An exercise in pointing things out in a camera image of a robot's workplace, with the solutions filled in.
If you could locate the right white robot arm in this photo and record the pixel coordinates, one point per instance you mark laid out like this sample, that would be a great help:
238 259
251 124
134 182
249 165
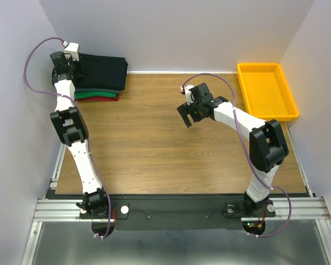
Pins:
267 145

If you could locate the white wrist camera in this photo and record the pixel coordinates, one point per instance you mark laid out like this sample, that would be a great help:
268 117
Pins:
186 90
72 49

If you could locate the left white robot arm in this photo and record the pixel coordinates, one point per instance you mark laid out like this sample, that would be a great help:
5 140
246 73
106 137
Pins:
72 132

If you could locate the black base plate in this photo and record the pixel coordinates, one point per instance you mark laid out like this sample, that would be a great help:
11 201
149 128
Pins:
182 212

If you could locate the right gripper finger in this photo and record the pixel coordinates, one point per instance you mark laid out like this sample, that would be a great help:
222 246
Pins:
183 111
187 121

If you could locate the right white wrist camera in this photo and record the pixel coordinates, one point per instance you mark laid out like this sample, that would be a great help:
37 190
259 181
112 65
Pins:
186 90

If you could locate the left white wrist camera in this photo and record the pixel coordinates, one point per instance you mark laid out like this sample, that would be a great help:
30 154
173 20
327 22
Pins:
72 49

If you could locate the folded grey-blue t-shirt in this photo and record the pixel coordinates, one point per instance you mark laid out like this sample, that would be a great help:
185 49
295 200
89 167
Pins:
97 90

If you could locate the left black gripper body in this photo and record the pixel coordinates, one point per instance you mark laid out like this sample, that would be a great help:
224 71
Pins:
58 59

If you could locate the folded green t-shirt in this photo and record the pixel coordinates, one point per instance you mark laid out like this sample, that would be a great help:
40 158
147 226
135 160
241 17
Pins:
87 94

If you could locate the yellow plastic tray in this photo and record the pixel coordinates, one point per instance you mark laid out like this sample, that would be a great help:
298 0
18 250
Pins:
266 93

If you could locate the black t-shirt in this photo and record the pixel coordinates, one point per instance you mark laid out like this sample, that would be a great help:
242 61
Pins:
102 72

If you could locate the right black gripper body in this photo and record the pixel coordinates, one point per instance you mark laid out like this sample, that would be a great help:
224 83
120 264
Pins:
187 112

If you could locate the aluminium mounting rail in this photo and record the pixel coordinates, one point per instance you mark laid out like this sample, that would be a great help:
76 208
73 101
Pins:
302 209

